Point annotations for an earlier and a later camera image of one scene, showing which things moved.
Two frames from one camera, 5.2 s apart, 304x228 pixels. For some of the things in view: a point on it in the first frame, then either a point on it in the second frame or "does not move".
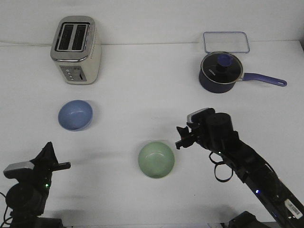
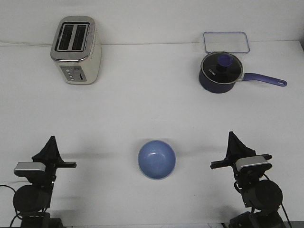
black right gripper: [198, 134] → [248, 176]
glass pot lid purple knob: [222, 67] does not move
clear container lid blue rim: [234, 42] does not move
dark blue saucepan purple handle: [222, 88] does not move
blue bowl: [75, 114] → [156, 159]
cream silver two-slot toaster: [76, 49] does not move
